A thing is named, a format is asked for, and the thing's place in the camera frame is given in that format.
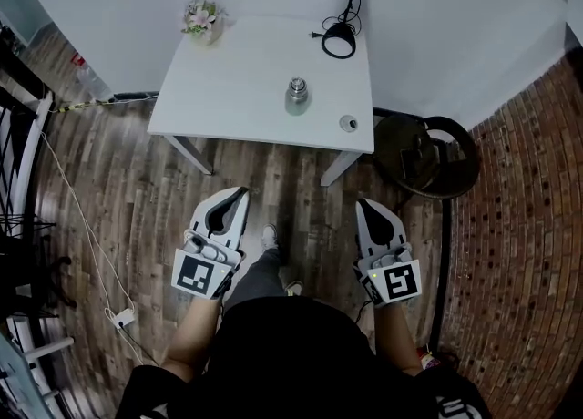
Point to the white rail frame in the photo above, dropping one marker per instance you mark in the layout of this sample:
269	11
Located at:
34	153

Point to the pink flower pot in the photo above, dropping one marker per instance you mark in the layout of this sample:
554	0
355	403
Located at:
200	21

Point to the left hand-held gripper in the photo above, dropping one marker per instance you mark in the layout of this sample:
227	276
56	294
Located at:
196	273

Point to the person's left forearm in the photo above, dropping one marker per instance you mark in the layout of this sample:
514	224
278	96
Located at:
191	340

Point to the steel thermos bottle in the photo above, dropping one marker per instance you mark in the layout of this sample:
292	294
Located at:
297	105

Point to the person's grey trousers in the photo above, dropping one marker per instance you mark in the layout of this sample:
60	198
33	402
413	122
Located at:
257	280

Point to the person's black shirt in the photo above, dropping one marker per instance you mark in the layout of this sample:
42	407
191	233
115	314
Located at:
296	362

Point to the small clear round dish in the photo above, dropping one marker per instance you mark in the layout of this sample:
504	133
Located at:
348	123

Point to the black round chair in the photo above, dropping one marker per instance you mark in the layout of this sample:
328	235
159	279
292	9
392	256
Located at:
396	144

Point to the white table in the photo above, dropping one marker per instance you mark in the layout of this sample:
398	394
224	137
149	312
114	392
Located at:
237	89

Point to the person's left shoe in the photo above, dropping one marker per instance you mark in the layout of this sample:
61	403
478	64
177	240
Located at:
269	236

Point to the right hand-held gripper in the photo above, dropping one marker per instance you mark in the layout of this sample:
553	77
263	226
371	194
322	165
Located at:
396	283

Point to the black floor edge strip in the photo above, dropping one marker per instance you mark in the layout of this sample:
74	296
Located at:
442	271

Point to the person's right forearm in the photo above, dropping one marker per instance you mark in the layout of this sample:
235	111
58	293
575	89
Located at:
396	340

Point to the black metal rack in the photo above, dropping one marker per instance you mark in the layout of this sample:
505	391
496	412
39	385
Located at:
18	235

